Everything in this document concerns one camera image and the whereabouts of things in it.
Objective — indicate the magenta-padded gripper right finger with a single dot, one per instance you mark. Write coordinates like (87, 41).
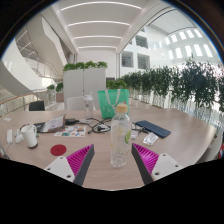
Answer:
(165, 166)

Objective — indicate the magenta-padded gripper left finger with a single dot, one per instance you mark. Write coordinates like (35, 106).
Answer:
(63, 166)

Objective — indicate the clear drink bottle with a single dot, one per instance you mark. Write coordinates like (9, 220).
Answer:
(120, 140)

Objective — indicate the flat round red coaster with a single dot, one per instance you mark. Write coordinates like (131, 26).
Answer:
(58, 150)

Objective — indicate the small clear plastic packet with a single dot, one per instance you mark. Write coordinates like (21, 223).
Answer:
(150, 138)

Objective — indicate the white sticker sheet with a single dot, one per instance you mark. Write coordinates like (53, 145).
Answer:
(70, 131)

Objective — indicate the black power adapter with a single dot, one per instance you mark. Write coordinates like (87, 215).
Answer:
(70, 121)

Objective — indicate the white mug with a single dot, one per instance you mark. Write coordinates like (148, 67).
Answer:
(30, 135)

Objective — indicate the black notebook with white card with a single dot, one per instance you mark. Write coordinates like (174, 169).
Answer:
(38, 127)

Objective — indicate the white power strip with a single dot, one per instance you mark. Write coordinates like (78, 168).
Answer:
(9, 136)

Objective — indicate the white chair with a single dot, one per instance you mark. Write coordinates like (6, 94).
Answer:
(75, 104)

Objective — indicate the clear shaker bottle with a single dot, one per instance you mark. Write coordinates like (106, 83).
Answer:
(88, 106)

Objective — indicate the black chair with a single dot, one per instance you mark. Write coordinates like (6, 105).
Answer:
(36, 106)

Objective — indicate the brown planter with plants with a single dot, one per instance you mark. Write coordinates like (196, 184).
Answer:
(59, 96)

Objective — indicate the green tote bag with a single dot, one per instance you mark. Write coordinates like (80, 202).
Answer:
(105, 106)

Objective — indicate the small white paper note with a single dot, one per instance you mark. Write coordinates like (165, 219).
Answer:
(7, 119)

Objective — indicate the row of green potted trees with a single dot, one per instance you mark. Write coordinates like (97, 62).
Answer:
(186, 83)

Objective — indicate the white cabinet topped with plants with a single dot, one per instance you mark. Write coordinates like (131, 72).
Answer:
(83, 83)

